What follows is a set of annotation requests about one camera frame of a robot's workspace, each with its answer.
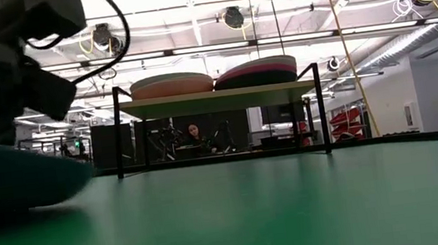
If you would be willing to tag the light pink plate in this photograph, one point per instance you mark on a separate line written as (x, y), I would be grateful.
(167, 77)

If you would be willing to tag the magenta plate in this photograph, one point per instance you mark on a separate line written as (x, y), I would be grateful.
(263, 69)

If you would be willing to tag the black cabinet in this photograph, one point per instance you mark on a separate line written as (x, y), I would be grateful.
(105, 147)

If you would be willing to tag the coral pink plate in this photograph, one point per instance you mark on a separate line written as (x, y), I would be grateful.
(172, 82)

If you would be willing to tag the black table frame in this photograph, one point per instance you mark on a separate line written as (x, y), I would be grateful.
(434, 135)

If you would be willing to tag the long ceiling light bar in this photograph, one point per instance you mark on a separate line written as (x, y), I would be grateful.
(210, 48)

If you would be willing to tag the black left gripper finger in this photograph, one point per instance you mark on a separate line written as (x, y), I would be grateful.
(50, 95)

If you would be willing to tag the salmon pink plate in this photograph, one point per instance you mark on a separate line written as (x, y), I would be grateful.
(173, 90)

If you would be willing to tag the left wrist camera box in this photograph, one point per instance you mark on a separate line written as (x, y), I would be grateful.
(42, 14)

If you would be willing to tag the person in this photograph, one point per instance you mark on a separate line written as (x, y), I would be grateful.
(194, 130)

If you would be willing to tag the dark teal plate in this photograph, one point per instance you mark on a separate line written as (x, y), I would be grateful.
(20, 176)

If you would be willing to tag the small white ceiling reel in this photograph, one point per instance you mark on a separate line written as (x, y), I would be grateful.
(333, 63)

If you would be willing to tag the black background robot arm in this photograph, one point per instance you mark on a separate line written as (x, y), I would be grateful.
(224, 134)
(167, 141)

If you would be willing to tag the black monitor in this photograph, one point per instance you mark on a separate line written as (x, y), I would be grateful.
(278, 114)

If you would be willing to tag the silver ceiling duct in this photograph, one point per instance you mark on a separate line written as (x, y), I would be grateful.
(422, 37)

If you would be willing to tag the green table mat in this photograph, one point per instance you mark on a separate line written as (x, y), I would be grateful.
(256, 218)

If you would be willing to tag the red storage bins rack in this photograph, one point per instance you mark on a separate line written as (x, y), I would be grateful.
(346, 119)

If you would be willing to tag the wooden shelf with black frame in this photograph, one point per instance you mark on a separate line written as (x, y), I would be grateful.
(216, 101)

